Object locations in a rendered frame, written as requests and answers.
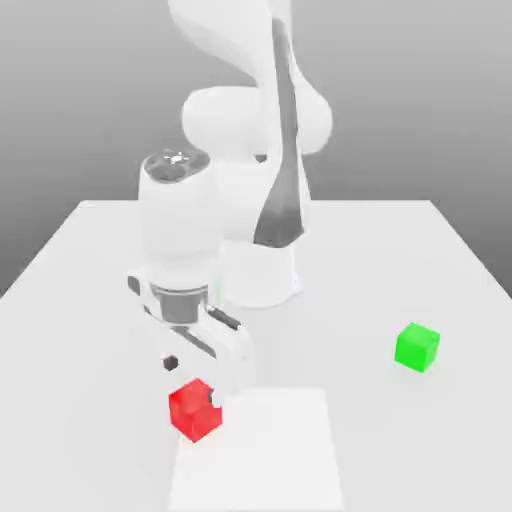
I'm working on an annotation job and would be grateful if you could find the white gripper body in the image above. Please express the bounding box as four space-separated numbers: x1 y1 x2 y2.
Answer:
137 305 257 397

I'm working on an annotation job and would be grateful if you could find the small red cube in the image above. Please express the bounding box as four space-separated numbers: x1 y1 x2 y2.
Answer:
168 377 224 444

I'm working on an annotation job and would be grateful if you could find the small green cube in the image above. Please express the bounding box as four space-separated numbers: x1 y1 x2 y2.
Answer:
393 321 442 374

